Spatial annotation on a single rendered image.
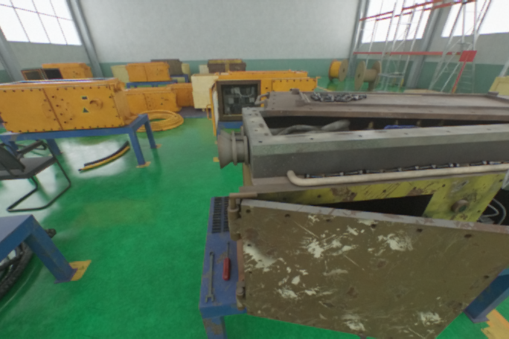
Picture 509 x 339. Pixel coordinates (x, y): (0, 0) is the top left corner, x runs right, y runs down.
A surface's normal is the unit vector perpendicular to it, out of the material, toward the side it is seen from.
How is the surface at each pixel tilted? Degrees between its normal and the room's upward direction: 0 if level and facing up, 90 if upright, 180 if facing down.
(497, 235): 90
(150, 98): 90
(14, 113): 90
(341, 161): 90
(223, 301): 0
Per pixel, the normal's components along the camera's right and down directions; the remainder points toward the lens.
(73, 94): 0.15, 0.49
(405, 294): -0.18, 0.49
